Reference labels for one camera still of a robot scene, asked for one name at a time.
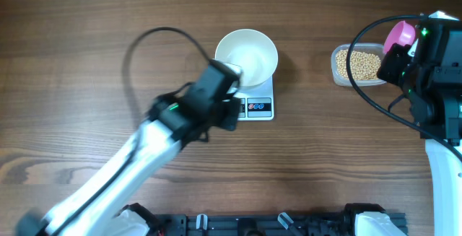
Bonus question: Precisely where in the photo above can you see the white digital kitchen scale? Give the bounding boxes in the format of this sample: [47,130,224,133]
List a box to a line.
[235,77,275,121]

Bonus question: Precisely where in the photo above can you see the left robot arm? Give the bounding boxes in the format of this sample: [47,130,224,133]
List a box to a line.
[15,60,243,235]

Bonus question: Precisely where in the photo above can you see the pink plastic measuring scoop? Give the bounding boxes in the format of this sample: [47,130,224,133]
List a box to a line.
[383,20,416,53]

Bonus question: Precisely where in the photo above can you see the yellow soybeans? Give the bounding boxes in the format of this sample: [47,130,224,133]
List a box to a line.
[335,50,381,81]

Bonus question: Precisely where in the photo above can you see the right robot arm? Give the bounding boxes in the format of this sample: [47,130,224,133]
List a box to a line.
[346,11,461,235]

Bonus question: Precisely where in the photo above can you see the white bowl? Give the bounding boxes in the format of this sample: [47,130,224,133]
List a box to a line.
[214,29,279,87]

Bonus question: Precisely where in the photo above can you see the clear plastic container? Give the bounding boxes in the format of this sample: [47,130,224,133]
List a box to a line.
[331,43,385,87]

